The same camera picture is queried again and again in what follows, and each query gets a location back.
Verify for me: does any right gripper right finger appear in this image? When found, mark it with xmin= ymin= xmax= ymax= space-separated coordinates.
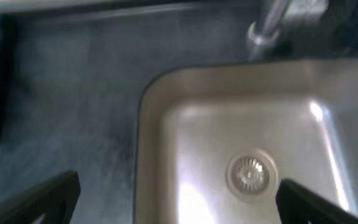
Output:
xmin=275 ymin=178 xmax=358 ymax=224

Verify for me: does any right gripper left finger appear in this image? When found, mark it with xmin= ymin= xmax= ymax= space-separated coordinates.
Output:
xmin=0 ymin=170 xmax=81 ymax=224

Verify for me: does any steel sink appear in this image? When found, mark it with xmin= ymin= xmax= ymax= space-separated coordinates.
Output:
xmin=133 ymin=58 xmax=358 ymax=224

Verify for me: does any steel tap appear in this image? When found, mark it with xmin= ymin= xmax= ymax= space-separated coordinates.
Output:
xmin=246 ymin=0 xmax=329 ymax=60

